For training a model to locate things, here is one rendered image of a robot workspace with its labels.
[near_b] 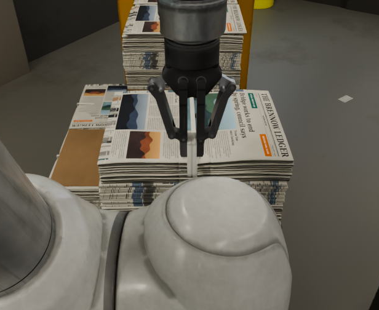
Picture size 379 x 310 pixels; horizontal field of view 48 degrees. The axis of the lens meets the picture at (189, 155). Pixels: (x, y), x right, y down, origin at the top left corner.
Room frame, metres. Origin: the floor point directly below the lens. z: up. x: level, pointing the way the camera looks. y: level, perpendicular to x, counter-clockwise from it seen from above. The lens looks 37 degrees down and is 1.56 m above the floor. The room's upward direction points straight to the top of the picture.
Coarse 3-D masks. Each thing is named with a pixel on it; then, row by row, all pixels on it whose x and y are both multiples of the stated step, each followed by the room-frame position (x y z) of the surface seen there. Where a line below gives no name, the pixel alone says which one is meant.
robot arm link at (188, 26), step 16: (160, 0) 0.53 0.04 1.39; (176, 0) 0.51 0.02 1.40; (208, 0) 0.51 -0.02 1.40; (224, 0) 0.53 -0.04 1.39; (160, 16) 0.53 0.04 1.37; (176, 16) 0.51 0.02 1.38; (192, 16) 0.51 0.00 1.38; (208, 16) 0.51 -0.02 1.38; (224, 16) 0.53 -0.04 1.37; (160, 32) 0.53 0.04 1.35; (176, 32) 0.51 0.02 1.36; (192, 32) 0.51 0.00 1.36; (208, 32) 0.51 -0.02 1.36; (224, 32) 0.54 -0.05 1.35
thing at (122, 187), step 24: (120, 96) 0.88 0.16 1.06; (144, 96) 0.88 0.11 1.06; (168, 96) 0.88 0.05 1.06; (120, 120) 0.77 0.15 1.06; (144, 120) 0.77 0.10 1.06; (120, 144) 0.68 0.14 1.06; (144, 144) 0.68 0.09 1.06; (168, 144) 0.69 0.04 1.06; (120, 168) 0.63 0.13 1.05; (144, 168) 0.63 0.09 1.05; (168, 168) 0.63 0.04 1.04; (120, 192) 0.63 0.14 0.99; (144, 192) 0.63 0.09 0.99
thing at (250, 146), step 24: (216, 96) 0.88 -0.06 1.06; (240, 96) 0.88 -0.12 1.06; (264, 96) 0.88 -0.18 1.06; (240, 120) 0.77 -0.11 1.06; (264, 120) 0.77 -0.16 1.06; (216, 144) 0.69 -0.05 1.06; (240, 144) 0.68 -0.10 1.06; (264, 144) 0.68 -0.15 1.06; (288, 144) 0.68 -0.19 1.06; (216, 168) 0.63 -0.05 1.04; (240, 168) 0.63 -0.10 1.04; (264, 168) 0.63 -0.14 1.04; (288, 168) 0.63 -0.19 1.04; (264, 192) 0.63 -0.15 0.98
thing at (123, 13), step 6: (120, 0) 2.35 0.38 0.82; (126, 0) 2.35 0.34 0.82; (132, 0) 2.35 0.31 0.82; (120, 6) 2.35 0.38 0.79; (126, 6) 2.35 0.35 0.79; (132, 6) 2.35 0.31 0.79; (120, 12) 2.35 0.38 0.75; (126, 12) 2.35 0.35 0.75; (120, 18) 2.35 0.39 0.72; (126, 18) 2.35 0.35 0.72; (120, 24) 2.35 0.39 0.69; (120, 30) 2.35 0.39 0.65
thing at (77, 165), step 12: (72, 132) 1.40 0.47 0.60; (84, 132) 1.40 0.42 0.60; (96, 132) 1.40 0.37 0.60; (72, 144) 1.32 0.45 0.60; (84, 144) 1.32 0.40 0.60; (96, 144) 1.32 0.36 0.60; (60, 156) 1.24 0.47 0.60; (72, 156) 1.24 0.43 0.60; (84, 156) 1.24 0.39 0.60; (96, 156) 1.24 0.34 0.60; (60, 168) 1.17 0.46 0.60; (72, 168) 1.17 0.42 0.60; (84, 168) 1.17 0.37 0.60; (96, 168) 1.17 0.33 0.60; (60, 180) 1.11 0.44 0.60; (72, 180) 1.11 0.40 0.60; (84, 180) 1.11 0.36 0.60; (96, 180) 1.11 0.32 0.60
